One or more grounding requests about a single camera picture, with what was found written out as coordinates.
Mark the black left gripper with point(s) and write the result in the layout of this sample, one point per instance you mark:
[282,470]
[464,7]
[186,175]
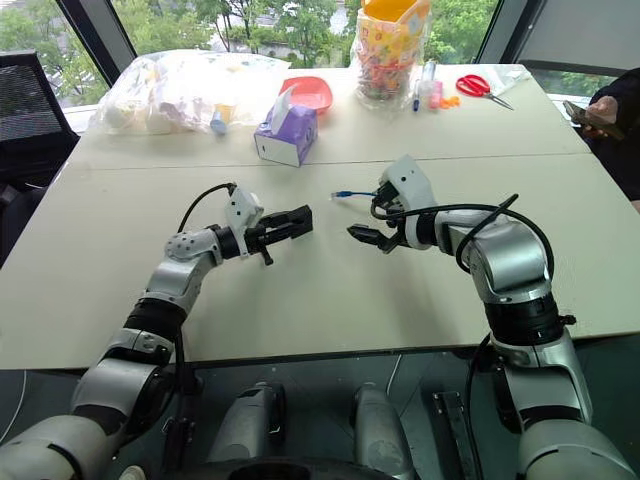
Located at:
[256,237]

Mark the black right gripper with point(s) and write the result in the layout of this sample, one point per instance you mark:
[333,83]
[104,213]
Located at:
[397,222]

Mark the dark smartphone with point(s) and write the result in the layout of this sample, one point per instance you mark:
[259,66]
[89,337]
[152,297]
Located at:
[574,111]

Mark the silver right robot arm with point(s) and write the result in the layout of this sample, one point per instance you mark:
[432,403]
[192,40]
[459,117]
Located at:
[510,260]

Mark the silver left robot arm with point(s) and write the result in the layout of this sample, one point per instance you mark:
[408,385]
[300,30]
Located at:
[185,270]

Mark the purple tissue box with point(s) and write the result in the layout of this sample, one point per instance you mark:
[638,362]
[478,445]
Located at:
[290,135]

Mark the person's bare hand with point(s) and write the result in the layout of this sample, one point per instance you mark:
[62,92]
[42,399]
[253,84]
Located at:
[602,115]

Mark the red plastic bowl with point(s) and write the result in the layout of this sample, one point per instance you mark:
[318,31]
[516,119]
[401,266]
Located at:
[315,92]

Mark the blue pen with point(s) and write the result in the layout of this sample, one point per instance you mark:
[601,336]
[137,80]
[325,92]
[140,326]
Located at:
[416,97]

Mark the orange small pieces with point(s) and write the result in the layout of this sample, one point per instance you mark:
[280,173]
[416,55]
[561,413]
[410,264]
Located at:
[450,102]

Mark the pink small item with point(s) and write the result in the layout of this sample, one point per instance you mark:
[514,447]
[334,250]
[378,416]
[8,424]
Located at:
[436,95]

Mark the clear plastic bag with items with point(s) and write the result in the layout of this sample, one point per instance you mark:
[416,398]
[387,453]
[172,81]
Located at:
[165,95]

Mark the bag of colourful paper cups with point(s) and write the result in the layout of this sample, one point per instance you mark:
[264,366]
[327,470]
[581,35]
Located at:
[387,55]

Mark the grey rounded robot leg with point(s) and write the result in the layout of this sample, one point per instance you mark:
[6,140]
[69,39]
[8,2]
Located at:
[247,425]
[382,430]

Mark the clear plastic sheet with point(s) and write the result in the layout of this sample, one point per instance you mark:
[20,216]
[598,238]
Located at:
[507,77]

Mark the black rounded robot housing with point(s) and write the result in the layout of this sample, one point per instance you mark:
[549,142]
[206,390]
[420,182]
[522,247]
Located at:
[300,470]

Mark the person in dark clothing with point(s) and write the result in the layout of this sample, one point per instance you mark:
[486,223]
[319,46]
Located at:
[622,150]

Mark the black mesh office chair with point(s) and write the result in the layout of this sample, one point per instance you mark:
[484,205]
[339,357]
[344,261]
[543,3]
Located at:
[27,115]

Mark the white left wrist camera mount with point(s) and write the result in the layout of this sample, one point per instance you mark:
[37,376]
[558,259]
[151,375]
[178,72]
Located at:
[239,210]

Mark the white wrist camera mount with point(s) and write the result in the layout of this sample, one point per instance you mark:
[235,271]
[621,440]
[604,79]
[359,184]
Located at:
[239,210]
[410,182]

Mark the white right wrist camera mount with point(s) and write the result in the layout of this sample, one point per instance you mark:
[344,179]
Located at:
[410,182]

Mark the black window frame beam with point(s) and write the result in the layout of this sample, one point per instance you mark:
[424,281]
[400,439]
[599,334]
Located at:
[97,40]
[500,30]

